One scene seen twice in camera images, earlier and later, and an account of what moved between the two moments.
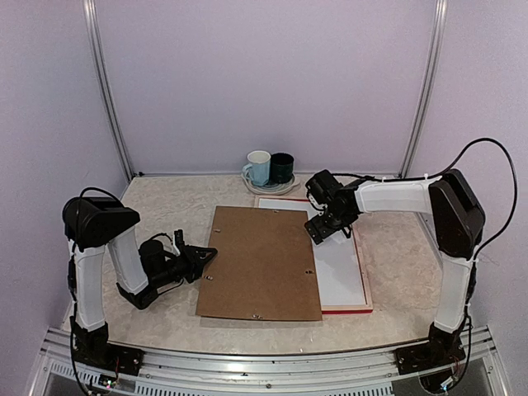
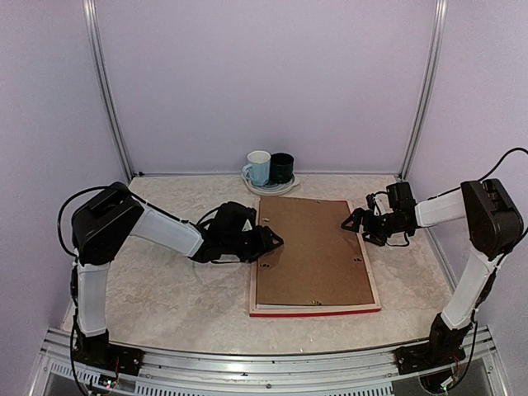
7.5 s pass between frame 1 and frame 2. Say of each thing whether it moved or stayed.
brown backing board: moved
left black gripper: moved
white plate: stayed
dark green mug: stayed
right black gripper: moved
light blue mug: stayed
